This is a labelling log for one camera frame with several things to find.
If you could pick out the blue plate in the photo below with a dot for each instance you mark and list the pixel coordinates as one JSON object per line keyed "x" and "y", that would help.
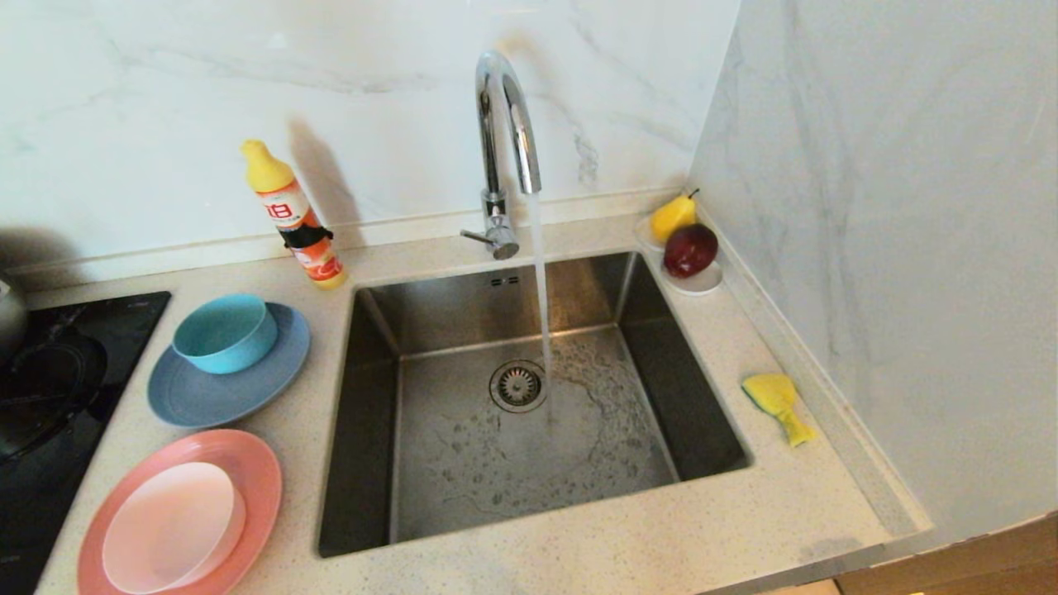
{"x": 215, "y": 406}

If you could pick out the yellow green sponge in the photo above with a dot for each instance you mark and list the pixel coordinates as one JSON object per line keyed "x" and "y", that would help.
{"x": 775, "y": 395}

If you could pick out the teal bowl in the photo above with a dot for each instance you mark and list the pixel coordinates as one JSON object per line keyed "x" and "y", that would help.
{"x": 223, "y": 335}

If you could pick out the running water stream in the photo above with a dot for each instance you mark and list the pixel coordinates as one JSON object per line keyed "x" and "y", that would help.
{"x": 541, "y": 281}

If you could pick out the small white dish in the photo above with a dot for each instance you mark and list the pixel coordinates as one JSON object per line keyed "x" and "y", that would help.
{"x": 701, "y": 286}

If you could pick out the pink plate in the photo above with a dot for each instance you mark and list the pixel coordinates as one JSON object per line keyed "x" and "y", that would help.
{"x": 258, "y": 475}

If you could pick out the yellow pear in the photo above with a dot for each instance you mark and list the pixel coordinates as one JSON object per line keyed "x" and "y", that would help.
{"x": 671, "y": 216}

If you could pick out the orange dish soap bottle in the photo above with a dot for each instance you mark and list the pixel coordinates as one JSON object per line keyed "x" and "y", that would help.
{"x": 293, "y": 215}

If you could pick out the dark red apple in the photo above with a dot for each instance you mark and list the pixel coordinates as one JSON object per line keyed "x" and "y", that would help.
{"x": 690, "y": 249}

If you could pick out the black glass cooktop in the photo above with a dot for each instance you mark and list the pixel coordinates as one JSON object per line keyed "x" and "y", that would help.
{"x": 50, "y": 463}

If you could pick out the pale pink bowl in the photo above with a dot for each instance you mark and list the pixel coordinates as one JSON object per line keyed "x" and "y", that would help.
{"x": 173, "y": 525}

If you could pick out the stainless steel sink basin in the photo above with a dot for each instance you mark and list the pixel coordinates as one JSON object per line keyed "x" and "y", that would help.
{"x": 645, "y": 397}

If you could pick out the chrome gooseneck faucet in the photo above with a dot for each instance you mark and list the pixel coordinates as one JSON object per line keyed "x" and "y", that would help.
{"x": 496, "y": 124}

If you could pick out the round metal drain strainer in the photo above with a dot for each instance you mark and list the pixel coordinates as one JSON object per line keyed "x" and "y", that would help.
{"x": 517, "y": 386}

